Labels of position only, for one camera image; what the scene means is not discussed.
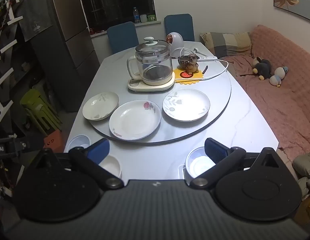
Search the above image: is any steel refrigerator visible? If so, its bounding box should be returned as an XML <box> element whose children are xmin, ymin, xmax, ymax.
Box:
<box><xmin>30</xmin><ymin>0</ymin><xmax>100</xmax><ymax>113</ymax></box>

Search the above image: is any dark window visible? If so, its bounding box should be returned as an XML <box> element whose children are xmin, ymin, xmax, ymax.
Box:
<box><xmin>77</xmin><ymin>0</ymin><xmax>155</xmax><ymax>29</ymax></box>

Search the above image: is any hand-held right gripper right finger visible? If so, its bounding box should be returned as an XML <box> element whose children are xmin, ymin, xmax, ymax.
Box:
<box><xmin>189</xmin><ymin>137</ymin><xmax>295</xmax><ymax>189</ymax></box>

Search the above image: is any yellow cardboard box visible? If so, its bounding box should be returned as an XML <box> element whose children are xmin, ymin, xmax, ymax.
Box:
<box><xmin>295</xmin><ymin>195</ymin><xmax>310</xmax><ymax>228</ymax></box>

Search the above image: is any cream kettle base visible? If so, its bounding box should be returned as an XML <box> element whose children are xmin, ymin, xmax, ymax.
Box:
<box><xmin>127</xmin><ymin>74</ymin><xmax>176</xmax><ymax>92</ymax></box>

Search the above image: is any plain white bowl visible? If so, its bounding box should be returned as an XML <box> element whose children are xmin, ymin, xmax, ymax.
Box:
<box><xmin>98</xmin><ymin>155</ymin><xmax>122</xmax><ymax>179</ymax></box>

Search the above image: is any plaid pillow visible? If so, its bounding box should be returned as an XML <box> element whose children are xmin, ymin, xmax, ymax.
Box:
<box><xmin>200</xmin><ymin>31</ymin><xmax>253</xmax><ymax>58</ymax></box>

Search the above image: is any stack of green stools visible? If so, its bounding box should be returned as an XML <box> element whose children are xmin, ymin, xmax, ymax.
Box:
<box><xmin>19</xmin><ymin>89</ymin><xmax>63</xmax><ymax>135</ymax></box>

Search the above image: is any blue white penguin plush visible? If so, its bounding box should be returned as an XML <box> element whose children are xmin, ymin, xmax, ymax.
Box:
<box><xmin>269</xmin><ymin>66</ymin><xmax>289</xmax><ymax>88</ymax></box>

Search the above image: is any white round appliance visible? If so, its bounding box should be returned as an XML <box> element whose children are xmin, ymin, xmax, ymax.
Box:
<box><xmin>166</xmin><ymin>32</ymin><xmax>184</xmax><ymax>58</ymax></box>

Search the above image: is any dark hanging cloth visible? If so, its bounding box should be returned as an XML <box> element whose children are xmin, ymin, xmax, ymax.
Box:
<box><xmin>16</xmin><ymin>0</ymin><xmax>54</xmax><ymax>42</ymax></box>

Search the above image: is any yellow sunflower mat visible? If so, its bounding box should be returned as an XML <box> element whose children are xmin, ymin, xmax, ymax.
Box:
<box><xmin>173</xmin><ymin>67</ymin><xmax>206</xmax><ymax>85</ymax></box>

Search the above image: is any grey round turntable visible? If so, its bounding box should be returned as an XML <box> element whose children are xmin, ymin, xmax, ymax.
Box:
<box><xmin>88</xmin><ymin>52</ymin><xmax>232</xmax><ymax>144</ymax></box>

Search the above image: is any white bowl with blue rim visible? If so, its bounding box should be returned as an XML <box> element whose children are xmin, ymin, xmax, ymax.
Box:
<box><xmin>185</xmin><ymin>146</ymin><xmax>216</xmax><ymax>180</ymax></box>

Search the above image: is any blue-tinted small bowl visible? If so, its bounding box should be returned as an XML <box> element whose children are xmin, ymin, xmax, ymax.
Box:
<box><xmin>67</xmin><ymin>135</ymin><xmax>91</xmax><ymax>153</ymax></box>

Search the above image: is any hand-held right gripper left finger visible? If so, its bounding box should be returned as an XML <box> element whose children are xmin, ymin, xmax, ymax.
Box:
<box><xmin>22</xmin><ymin>137</ymin><xmax>125</xmax><ymax>191</ymax></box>

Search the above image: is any dark mouse plush toy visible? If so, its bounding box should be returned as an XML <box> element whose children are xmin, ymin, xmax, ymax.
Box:
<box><xmin>252</xmin><ymin>57</ymin><xmax>272</xmax><ymax>81</ymax></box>

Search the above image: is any orange box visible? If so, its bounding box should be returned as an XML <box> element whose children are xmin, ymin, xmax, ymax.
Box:
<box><xmin>44</xmin><ymin>130</ymin><xmax>65</xmax><ymax>153</ymax></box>

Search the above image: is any dark rack with white tags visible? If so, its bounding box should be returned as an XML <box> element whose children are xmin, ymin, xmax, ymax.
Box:
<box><xmin>0</xmin><ymin>0</ymin><xmax>30</xmax><ymax>130</ymax></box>

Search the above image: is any white power cable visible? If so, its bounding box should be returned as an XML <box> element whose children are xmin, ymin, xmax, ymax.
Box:
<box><xmin>175</xmin><ymin>59</ymin><xmax>229</xmax><ymax>82</ymax></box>

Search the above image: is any olive padded jacket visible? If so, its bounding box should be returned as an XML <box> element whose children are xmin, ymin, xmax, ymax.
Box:
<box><xmin>292</xmin><ymin>151</ymin><xmax>310</xmax><ymax>198</ymax></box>

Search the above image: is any cream leaf-print deep plate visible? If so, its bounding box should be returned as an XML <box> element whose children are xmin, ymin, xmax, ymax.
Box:
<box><xmin>82</xmin><ymin>92</ymin><xmax>120</xmax><ymax>121</ymax></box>

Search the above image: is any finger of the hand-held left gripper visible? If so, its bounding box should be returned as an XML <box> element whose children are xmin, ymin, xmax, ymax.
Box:
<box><xmin>6</xmin><ymin>134</ymin><xmax>44</xmax><ymax>156</ymax></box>

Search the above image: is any pink blanket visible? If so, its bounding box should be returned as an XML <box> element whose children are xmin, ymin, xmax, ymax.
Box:
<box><xmin>220</xmin><ymin>25</ymin><xmax>310</xmax><ymax>160</ymax></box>

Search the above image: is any red flower blue-rim plate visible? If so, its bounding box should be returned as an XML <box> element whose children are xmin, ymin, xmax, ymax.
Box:
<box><xmin>109</xmin><ymin>100</ymin><xmax>162</xmax><ymax>141</ymax></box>

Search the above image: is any white leaf-print plate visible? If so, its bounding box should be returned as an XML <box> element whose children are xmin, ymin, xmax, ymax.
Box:
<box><xmin>162</xmin><ymin>88</ymin><xmax>211</xmax><ymax>122</ymax></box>

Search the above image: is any blue dining chair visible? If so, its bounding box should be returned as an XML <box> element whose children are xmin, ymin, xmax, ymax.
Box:
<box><xmin>164</xmin><ymin>14</ymin><xmax>195</xmax><ymax>42</ymax></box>
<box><xmin>107</xmin><ymin>21</ymin><xmax>139</xmax><ymax>55</ymax></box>

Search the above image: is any glass electric kettle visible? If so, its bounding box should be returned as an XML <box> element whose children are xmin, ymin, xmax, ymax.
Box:
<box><xmin>127</xmin><ymin>36</ymin><xmax>173</xmax><ymax>85</ymax></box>

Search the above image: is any brown dog figurine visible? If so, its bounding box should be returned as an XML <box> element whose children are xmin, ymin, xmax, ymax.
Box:
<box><xmin>178</xmin><ymin>51</ymin><xmax>200</xmax><ymax>73</ymax></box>

